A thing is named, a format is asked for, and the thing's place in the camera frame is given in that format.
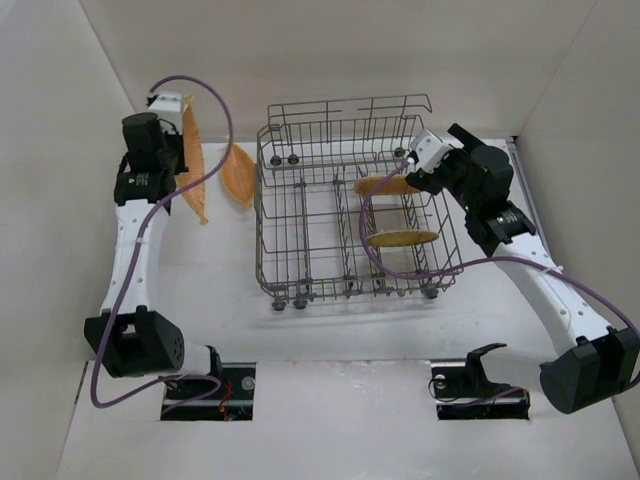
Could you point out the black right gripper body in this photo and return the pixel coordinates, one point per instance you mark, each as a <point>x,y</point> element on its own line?
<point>426,179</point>

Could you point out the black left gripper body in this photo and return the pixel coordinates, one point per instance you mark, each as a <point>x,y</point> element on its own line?
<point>173,151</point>

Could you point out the fish-shaped woven plate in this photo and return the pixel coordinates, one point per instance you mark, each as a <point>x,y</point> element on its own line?
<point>194,162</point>
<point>238,176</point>

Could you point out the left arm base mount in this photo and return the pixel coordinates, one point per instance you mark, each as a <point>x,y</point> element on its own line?
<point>193,400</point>

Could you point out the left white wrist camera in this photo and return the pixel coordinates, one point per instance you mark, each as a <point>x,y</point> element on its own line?
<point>167,105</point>

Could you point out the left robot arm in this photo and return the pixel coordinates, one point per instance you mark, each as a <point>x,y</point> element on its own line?
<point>131,336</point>

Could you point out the round woven plate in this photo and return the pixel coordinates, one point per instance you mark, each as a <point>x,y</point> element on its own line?
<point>401,238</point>
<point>396,185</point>

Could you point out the grey wire dish rack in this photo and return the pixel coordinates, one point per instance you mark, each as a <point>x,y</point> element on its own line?
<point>311,227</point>

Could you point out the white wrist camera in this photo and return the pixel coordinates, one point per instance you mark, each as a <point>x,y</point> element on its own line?
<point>428,150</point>
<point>167,105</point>

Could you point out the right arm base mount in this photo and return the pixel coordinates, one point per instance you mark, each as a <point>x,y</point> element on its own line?
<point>463,392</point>

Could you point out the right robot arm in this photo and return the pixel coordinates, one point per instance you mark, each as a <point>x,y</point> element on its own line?
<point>597,345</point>

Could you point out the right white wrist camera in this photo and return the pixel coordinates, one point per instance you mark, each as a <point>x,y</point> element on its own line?
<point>428,150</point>

